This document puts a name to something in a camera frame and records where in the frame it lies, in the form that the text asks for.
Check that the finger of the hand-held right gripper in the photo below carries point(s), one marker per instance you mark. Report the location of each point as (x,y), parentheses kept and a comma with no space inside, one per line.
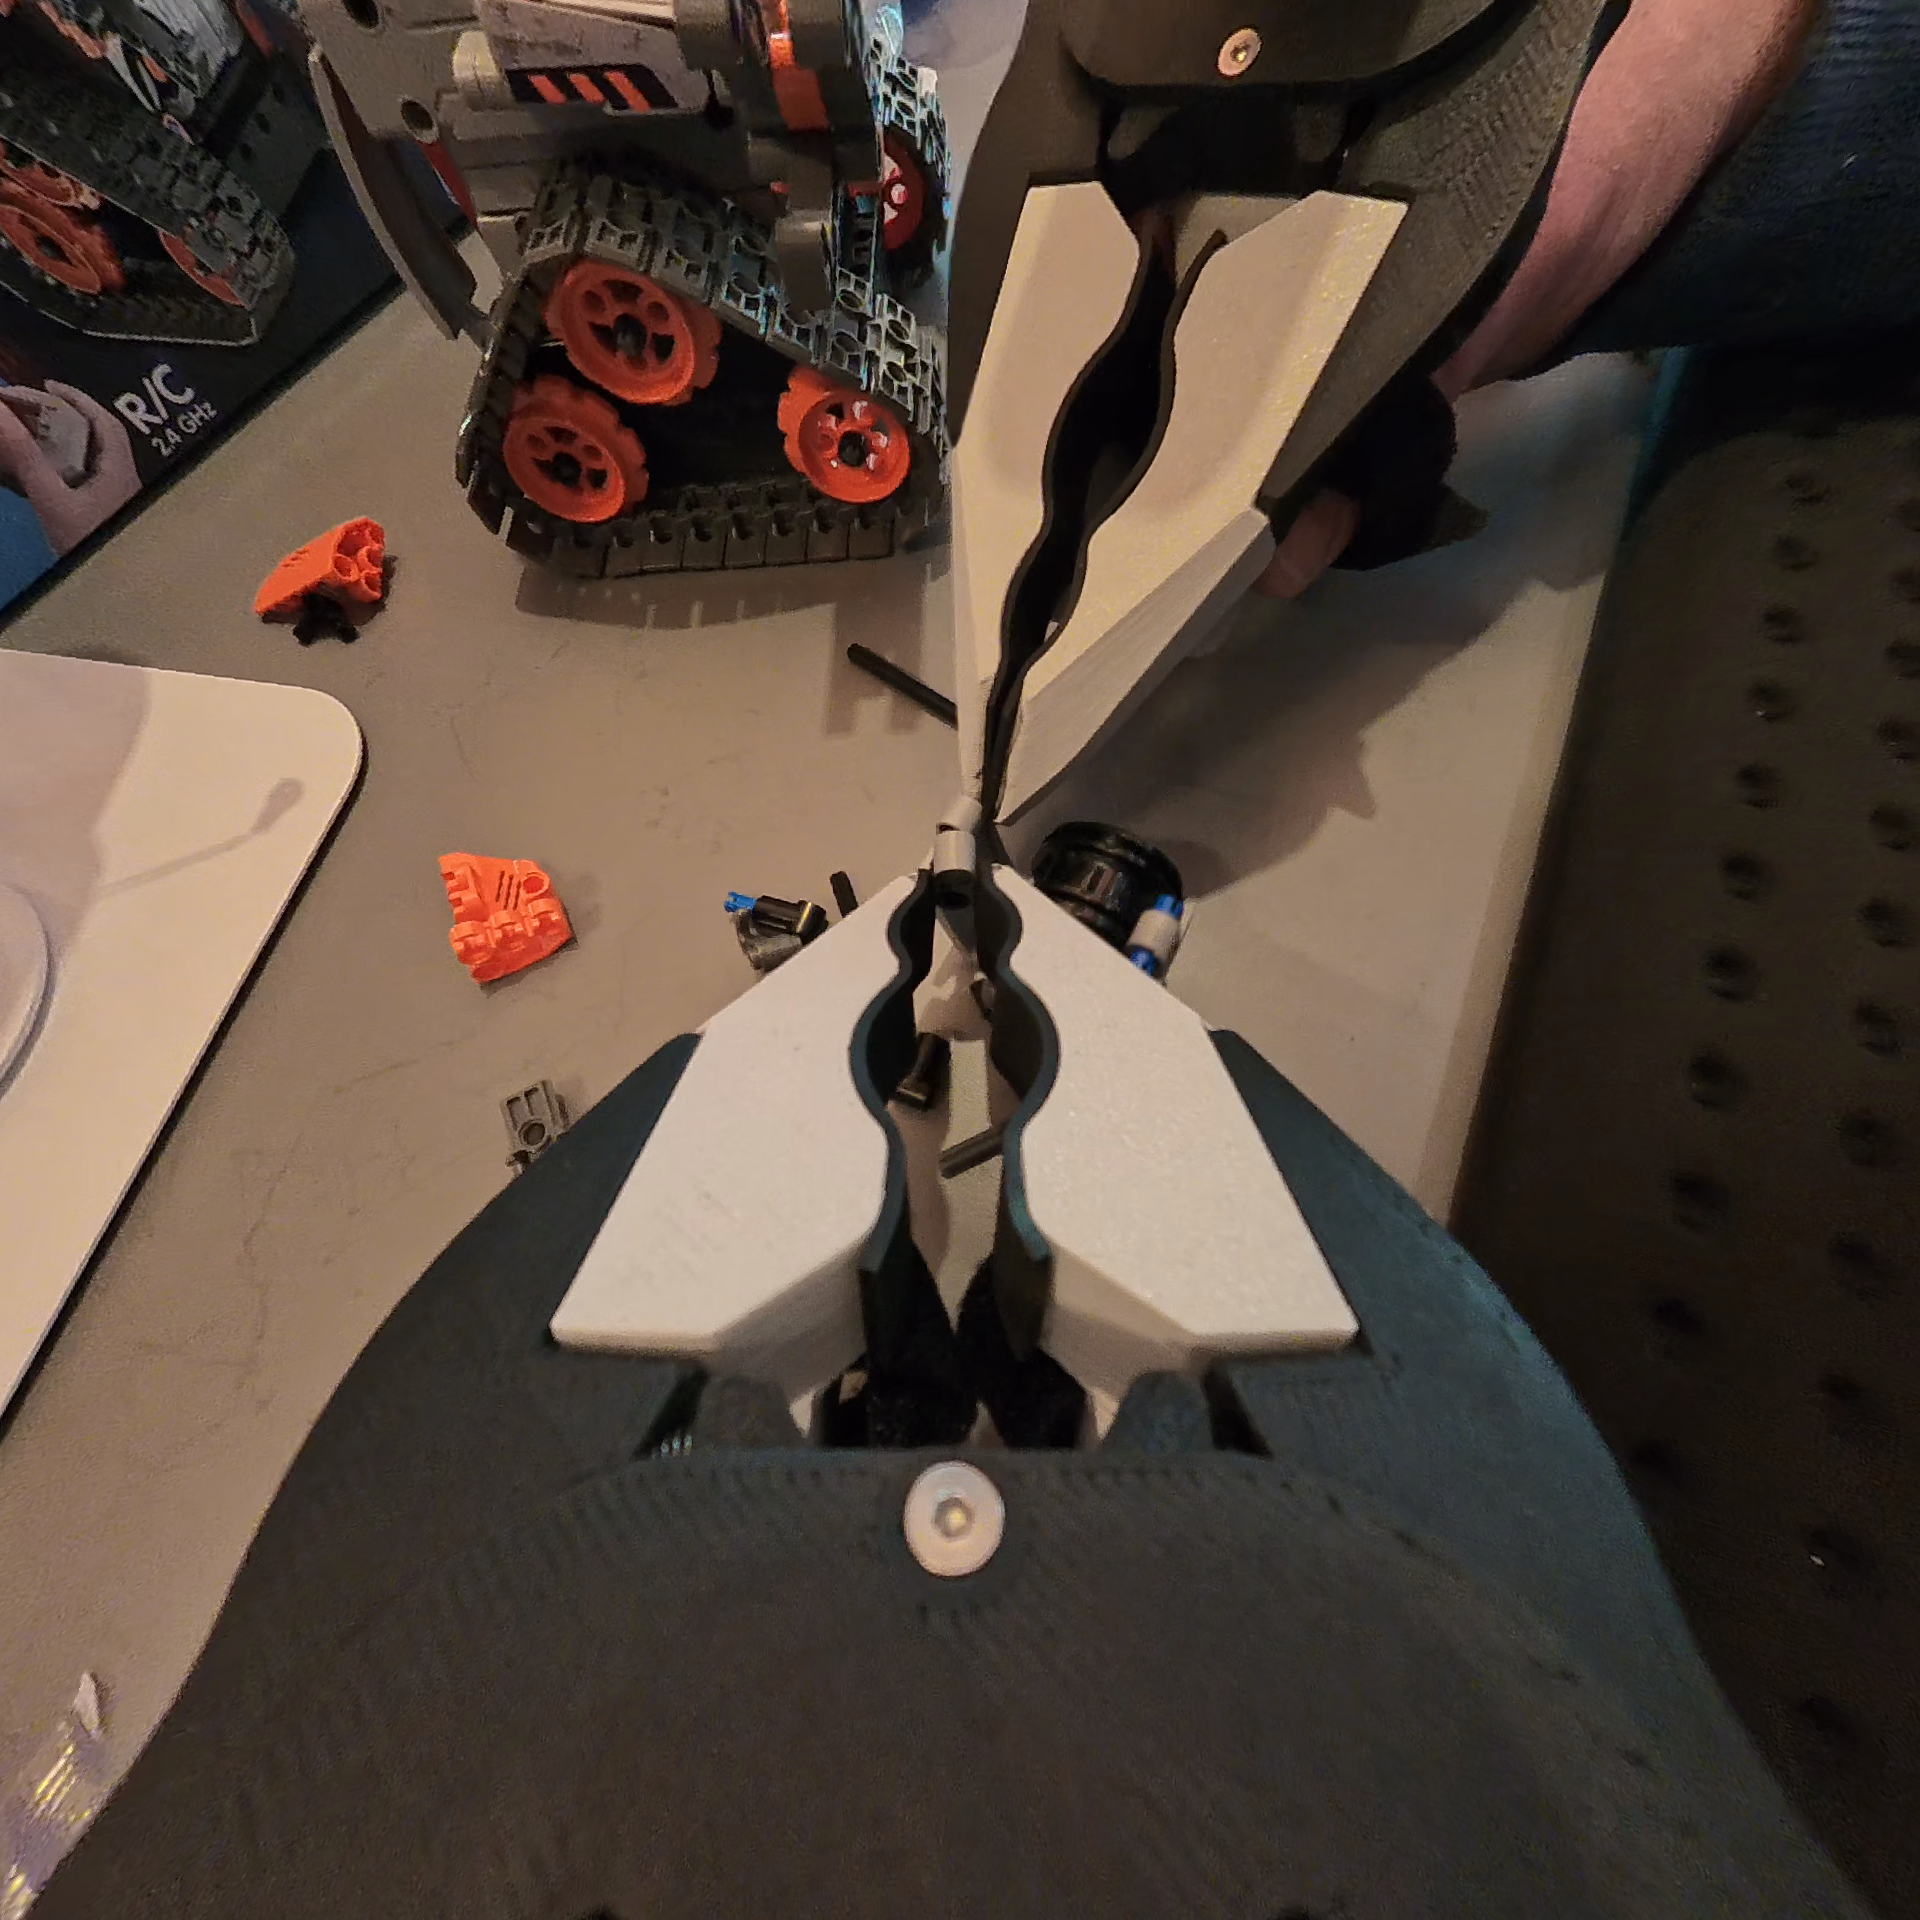
(1260,376)
(1036,330)

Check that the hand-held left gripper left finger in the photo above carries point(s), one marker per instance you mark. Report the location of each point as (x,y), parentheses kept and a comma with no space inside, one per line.
(735,1171)

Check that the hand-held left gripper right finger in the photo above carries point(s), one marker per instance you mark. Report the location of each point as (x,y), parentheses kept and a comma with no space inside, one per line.
(1170,1155)

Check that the grey black toy assembly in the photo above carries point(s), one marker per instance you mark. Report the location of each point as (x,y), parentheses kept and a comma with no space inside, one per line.
(1110,885)

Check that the small light grey toy beam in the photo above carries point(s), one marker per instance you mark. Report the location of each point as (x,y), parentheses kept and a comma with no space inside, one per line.
(956,844)

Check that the person's right forearm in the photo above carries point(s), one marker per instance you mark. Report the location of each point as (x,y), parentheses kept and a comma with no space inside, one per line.
(1800,182)

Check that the person's right hand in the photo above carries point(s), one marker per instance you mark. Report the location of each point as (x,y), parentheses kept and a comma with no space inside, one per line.
(1589,224)

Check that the dark grey toy axle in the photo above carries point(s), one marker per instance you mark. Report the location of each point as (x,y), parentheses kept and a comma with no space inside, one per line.
(978,1148)

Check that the black toy connector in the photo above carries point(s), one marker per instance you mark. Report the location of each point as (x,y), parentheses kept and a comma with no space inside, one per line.
(918,1074)

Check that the dark grey connector blue pin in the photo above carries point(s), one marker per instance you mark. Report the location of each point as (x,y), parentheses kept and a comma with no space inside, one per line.
(773,918)

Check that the light grey toy connector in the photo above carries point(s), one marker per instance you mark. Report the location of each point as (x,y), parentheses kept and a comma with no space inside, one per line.
(953,1003)

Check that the orange toy panel piece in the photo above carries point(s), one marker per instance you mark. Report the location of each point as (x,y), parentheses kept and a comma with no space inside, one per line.
(504,916)

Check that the grey orange tracked toy robot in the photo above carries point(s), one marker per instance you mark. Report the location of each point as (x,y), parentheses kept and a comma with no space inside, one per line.
(676,300)

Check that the long black toy axle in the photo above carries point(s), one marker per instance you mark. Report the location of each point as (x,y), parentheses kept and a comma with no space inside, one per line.
(902,683)

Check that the black dimpled armrest pad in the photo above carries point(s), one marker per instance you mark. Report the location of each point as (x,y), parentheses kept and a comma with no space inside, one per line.
(1725,1050)

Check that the white wooden book stand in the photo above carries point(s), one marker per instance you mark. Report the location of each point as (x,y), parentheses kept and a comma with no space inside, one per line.
(149,902)

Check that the orange black toy part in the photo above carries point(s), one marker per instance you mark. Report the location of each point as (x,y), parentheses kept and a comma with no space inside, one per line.
(324,579)

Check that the robot kit box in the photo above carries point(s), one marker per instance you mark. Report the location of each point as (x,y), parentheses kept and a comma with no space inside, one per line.
(119,224)

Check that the small clear plastic bag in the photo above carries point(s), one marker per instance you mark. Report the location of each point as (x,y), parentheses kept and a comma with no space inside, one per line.
(45,1787)

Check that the dark grey toy frame piece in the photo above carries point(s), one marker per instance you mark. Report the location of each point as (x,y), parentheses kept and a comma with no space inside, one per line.
(538,1119)

